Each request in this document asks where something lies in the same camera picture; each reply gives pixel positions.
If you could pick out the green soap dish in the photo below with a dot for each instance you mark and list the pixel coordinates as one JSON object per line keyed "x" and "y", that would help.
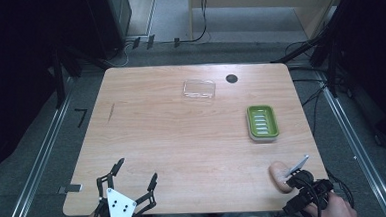
{"x": 262, "y": 123}

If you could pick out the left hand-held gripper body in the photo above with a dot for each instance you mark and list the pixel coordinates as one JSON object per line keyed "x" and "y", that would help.
{"x": 121, "y": 209}

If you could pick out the beige soap bar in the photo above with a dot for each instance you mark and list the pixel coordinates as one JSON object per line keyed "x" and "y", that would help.
{"x": 278, "y": 177}

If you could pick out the silver tape strip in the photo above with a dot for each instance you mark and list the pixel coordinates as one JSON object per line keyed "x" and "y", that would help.
{"x": 72, "y": 187}

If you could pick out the black metal stand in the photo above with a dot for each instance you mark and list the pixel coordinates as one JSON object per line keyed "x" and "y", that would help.
{"x": 314, "y": 43}
{"x": 59, "y": 78}

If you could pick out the black cabinet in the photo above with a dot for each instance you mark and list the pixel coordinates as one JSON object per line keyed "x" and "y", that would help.
{"x": 111, "y": 22}

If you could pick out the clear plastic lid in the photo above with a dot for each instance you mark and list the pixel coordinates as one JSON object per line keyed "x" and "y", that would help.
{"x": 199, "y": 88}

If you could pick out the light wooden cabinet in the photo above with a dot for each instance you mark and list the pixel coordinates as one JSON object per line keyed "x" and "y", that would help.
{"x": 259, "y": 5}

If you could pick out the black power plug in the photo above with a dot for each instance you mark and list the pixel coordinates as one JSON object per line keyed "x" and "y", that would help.
{"x": 136, "y": 43}
{"x": 150, "y": 41}
{"x": 176, "y": 42}

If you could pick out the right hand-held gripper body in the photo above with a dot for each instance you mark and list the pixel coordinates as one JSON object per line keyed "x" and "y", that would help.
{"x": 307, "y": 191}

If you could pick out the black round table grommet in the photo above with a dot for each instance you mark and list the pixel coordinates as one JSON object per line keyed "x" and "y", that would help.
{"x": 232, "y": 78}

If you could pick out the person's right hand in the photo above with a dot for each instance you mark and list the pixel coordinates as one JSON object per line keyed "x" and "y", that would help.
{"x": 335, "y": 211}

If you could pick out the metal floor rail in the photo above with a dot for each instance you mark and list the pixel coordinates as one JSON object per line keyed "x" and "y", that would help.
{"x": 360, "y": 150}
{"x": 34, "y": 170}

